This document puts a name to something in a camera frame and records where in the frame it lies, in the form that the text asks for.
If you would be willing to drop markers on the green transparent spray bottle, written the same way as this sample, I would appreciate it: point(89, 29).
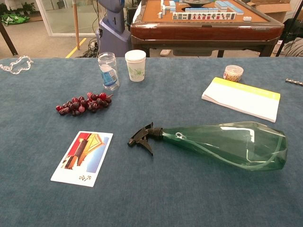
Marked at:
point(213, 142)

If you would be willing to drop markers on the white paper cup green print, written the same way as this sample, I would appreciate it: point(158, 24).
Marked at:
point(136, 68)

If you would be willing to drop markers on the clear plastic jar blue label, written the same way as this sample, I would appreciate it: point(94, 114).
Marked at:
point(109, 75)

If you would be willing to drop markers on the white slipper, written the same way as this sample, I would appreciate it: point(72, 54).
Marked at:
point(166, 52)

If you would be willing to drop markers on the red artificial grape bunch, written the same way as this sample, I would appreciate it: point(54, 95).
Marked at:
point(78, 105)

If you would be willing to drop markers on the postcard with palace photo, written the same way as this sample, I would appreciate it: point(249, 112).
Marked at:
point(78, 160)

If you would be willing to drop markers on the blue machine stand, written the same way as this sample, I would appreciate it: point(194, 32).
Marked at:
point(111, 35)

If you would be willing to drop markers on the round clear toothpick container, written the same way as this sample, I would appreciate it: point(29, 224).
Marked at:
point(233, 73)

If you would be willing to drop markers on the white notepad yellow stripe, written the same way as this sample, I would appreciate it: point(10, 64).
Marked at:
point(241, 99)

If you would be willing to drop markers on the brown mahjong table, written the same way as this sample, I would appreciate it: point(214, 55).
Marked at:
point(201, 30)

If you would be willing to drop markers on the row of face-up mahjong tiles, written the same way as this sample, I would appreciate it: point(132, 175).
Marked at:
point(203, 16)

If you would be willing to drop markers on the wooden pole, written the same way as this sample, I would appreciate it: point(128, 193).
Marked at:
point(76, 23)

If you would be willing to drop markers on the single white mahjong tile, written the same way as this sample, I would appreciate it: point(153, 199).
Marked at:
point(246, 18)

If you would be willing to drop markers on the cardboard box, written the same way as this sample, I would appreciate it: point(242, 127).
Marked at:
point(272, 11)

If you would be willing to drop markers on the black table leg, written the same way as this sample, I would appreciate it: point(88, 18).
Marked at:
point(8, 40)

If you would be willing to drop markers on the black tripod stand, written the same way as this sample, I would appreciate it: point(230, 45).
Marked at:
point(290, 30)

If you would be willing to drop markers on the green potted plants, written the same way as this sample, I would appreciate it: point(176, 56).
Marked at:
point(26, 7)

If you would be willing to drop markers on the green bag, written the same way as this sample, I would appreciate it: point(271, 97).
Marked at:
point(14, 19)

